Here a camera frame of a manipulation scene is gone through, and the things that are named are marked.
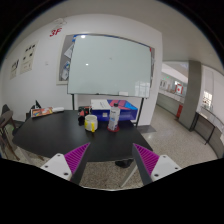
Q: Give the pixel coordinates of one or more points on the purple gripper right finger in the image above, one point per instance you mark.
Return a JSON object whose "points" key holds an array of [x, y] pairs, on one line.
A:
{"points": [[151, 166]]}

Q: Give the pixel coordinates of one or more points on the black red tool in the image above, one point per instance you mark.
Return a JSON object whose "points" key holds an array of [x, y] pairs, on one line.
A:
{"points": [[83, 111]]}

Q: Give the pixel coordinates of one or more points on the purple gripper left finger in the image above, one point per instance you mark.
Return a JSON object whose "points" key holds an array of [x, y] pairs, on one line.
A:
{"points": [[69, 166]]}

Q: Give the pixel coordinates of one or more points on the wall poster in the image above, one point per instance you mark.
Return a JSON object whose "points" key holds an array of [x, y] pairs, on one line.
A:
{"points": [[14, 69], [28, 56]]}

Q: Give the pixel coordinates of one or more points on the grey concrete pillar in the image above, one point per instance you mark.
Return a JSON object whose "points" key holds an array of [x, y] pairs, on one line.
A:
{"points": [[192, 94]]}

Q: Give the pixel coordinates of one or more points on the black round table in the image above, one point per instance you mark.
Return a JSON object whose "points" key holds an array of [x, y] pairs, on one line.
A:
{"points": [[61, 133]]}

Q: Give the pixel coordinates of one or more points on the blue cardboard box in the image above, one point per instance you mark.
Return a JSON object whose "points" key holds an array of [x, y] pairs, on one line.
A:
{"points": [[127, 111]]}

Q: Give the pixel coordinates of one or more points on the black shoe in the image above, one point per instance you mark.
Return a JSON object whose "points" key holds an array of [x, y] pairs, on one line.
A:
{"points": [[124, 163]]}

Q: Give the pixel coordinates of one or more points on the white paper sheet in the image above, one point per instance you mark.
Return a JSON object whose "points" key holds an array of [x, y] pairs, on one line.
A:
{"points": [[100, 104]]}

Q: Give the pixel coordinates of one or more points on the wall poster right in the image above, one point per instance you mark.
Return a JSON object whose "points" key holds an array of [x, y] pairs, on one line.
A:
{"points": [[28, 56]]}

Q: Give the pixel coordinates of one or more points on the clear plastic water bottle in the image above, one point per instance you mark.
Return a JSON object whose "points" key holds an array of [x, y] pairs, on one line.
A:
{"points": [[114, 116]]}

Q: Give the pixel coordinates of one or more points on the orange red book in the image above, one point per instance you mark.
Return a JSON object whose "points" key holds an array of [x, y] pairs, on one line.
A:
{"points": [[41, 112]]}

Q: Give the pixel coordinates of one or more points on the grey notice board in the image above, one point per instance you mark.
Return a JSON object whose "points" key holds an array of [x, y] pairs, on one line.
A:
{"points": [[65, 59]]}

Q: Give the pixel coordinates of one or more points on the white small device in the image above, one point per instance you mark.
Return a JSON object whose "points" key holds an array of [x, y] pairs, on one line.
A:
{"points": [[57, 109]]}

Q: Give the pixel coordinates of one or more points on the red 3F wall sign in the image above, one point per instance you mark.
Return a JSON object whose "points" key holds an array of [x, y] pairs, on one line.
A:
{"points": [[55, 32]]}

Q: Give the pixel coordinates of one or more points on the white and yellow mug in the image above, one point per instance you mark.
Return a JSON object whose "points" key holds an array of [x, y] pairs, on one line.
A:
{"points": [[91, 123]]}

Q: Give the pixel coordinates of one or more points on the wooden chair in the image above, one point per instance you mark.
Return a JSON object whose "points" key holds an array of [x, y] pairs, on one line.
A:
{"points": [[6, 118]]}

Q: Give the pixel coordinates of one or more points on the large whiteboard on stand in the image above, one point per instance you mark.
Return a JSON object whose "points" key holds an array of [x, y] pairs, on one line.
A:
{"points": [[106, 65]]}

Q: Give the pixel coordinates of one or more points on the red round coaster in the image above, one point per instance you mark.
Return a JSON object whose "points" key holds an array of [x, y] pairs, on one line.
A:
{"points": [[115, 130]]}

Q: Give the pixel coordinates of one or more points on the wall poster left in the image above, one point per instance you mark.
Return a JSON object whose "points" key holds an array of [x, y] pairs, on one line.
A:
{"points": [[14, 69]]}

